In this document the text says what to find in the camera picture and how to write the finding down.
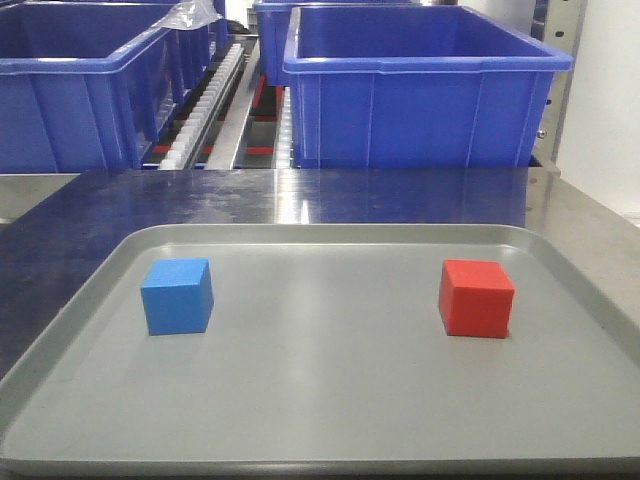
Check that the blue cube block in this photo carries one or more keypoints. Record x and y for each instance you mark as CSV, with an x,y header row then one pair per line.
x,y
177,295

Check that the red cube block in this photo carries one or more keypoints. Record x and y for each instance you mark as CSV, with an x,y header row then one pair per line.
x,y
475,298

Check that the blue bin front right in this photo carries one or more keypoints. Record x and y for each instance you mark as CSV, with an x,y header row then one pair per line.
x,y
403,86

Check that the blue bin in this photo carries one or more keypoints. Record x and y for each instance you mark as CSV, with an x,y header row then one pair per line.
x,y
199,47
273,17
85,85
403,86

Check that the grey plastic tray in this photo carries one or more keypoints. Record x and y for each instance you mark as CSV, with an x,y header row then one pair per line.
x,y
325,353

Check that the blue bin rear left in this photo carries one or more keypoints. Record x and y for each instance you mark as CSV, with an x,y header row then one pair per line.
x,y
199,47

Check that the blue bin rear right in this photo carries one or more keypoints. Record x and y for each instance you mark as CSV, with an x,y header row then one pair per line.
x,y
273,17

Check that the clear plastic bag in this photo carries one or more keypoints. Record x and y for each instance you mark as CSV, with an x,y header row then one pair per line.
x,y
190,15

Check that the blue bin front left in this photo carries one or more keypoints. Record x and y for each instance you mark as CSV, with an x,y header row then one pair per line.
x,y
85,85

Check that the white roller track rail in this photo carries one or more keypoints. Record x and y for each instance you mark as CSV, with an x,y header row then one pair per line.
x,y
184,152

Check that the steel shelf upright post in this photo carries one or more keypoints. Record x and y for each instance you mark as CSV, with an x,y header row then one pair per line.
x,y
558,23

